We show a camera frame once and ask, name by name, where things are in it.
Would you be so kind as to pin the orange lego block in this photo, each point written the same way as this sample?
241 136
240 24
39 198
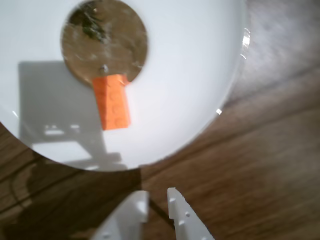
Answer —
112 105

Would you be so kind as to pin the white round plate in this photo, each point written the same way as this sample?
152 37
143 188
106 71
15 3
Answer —
187 75

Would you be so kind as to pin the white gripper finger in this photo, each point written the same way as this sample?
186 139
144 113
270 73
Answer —
185 220
125 220

